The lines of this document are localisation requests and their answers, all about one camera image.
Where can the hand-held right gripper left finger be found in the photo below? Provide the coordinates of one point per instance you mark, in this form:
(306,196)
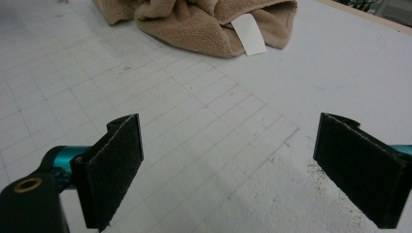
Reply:
(110,171)

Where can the white grid mat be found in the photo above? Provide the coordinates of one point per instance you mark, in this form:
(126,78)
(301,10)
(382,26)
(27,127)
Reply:
(226,113)

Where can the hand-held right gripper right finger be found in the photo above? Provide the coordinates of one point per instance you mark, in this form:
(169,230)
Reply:
(362,171)

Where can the beige towel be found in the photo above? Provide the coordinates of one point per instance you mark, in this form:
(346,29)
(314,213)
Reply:
(194,32)

